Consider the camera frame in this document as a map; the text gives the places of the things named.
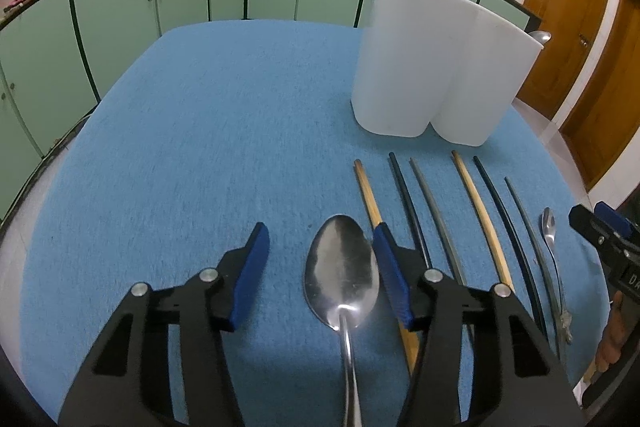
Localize wooden door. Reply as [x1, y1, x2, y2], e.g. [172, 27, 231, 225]
[559, 0, 640, 192]
[515, 0, 613, 120]

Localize wooden chopstick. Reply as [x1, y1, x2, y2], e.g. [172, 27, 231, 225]
[450, 150, 516, 294]
[353, 159, 421, 378]

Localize black chopstick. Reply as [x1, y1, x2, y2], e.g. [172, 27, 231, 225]
[473, 155, 549, 344]
[388, 152, 433, 270]

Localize person's right hand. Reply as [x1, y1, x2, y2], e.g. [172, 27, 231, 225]
[595, 291, 625, 375]

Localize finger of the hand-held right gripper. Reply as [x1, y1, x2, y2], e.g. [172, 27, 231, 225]
[594, 201, 640, 255]
[569, 205, 617, 268]

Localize grey chopstick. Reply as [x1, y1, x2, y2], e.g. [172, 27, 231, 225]
[504, 177, 565, 358]
[409, 158, 468, 288]

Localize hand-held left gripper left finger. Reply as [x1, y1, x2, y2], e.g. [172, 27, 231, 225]
[59, 222, 271, 427]

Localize green base cabinets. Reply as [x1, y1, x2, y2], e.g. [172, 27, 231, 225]
[0, 0, 543, 228]

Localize large steel spoon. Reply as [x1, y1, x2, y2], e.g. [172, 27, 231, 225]
[303, 214, 381, 427]

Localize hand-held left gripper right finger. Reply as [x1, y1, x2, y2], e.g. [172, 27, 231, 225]
[372, 222, 586, 427]

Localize white plastic utensil holder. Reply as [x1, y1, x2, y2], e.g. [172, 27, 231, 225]
[350, 0, 545, 146]

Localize small steel spoon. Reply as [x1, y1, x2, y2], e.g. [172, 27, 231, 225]
[541, 207, 573, 345]

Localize blue tablecloth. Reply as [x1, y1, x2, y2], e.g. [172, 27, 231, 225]
[19, 21, 613, 427]

